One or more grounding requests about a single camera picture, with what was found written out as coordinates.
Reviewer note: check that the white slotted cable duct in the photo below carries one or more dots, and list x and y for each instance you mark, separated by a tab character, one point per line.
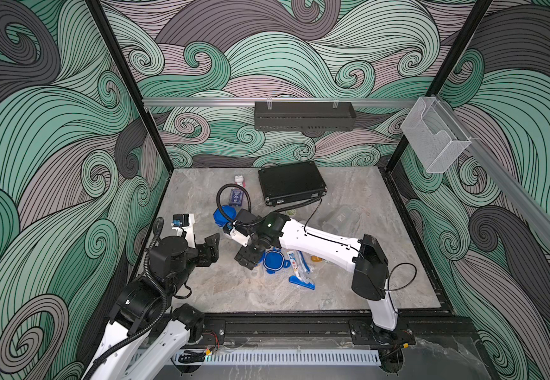
281	357

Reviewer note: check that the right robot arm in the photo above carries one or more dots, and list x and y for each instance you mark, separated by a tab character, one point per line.
363	257

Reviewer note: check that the clear acrylic wall holder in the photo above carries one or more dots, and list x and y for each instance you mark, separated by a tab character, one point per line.
435	133

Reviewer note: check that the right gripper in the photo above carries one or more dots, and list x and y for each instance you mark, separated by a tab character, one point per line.
244	256

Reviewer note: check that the black hard case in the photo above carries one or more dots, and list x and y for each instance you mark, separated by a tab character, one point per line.
291	183

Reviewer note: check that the blue-lid container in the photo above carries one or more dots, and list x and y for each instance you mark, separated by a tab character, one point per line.
344	221
223	215

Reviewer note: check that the toothpaste and brush packet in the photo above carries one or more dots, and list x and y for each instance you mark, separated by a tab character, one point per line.
300	266

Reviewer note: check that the black wall shelf tray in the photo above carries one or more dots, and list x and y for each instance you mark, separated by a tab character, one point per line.
304	116

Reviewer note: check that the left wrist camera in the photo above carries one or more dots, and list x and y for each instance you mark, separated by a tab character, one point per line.
182	226

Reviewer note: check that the dark blue small box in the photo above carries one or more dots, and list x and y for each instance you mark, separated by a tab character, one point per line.
236	198

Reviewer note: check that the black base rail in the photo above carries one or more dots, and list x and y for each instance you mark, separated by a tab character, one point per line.
356	326

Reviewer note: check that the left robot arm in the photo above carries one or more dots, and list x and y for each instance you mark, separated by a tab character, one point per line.
144	331

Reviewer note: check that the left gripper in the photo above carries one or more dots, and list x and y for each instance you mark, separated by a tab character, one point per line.
203	258

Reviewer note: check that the small pink-capped bottle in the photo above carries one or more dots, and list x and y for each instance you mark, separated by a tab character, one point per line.
240	180

